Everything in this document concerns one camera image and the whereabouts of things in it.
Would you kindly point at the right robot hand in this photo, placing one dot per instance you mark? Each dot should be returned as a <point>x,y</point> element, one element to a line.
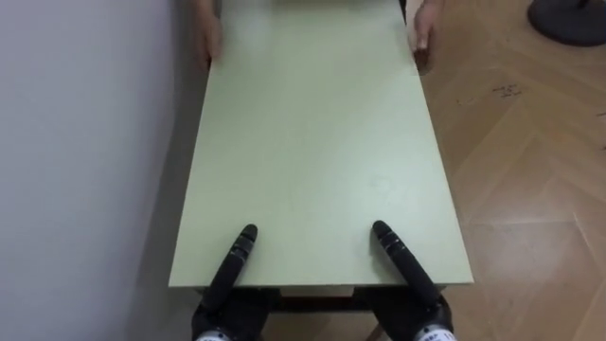
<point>412,279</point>

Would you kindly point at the pale green table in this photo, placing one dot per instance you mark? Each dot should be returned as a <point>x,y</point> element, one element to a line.
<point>312,151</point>

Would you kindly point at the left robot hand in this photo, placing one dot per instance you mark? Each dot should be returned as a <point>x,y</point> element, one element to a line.
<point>227,284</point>

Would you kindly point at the dark round stand base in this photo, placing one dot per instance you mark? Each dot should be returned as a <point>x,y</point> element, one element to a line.
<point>568,21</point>

